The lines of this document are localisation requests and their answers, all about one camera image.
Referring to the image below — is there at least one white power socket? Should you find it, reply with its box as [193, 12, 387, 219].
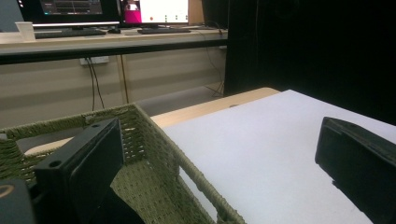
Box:
[78, 55, 110, 66]

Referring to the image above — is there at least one black keyboard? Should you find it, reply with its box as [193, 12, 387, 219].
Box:
[35, 28, 107, 40]
[136, 27, 191, 35]

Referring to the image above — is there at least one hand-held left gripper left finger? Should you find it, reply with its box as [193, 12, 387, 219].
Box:
[33, 117, 125, 224]

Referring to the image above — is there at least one black computer monitor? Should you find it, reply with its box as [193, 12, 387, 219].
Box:
[17, 0, 121, 29]

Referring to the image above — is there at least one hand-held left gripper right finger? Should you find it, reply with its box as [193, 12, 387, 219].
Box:
[314, 116, 396, 224]

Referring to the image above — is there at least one computer monitor with white screen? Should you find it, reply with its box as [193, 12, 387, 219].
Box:
[120, 0, 191, 27]

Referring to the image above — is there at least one black hanging cable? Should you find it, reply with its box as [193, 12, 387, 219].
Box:
[87, 57, 96, 112]
[91, 57, 106, 110]

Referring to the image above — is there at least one thin black cable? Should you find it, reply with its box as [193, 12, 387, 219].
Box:
[197, 29, 226, 98]

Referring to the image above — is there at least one green woven basket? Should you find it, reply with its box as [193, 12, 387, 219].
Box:
[0, 103, 247, 224]

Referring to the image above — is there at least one background desk with black edge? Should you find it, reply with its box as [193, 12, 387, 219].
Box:
[0, 27, 229, 66]

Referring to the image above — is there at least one right black curtain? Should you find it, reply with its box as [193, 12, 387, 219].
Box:
[201, 0, 396, 126]

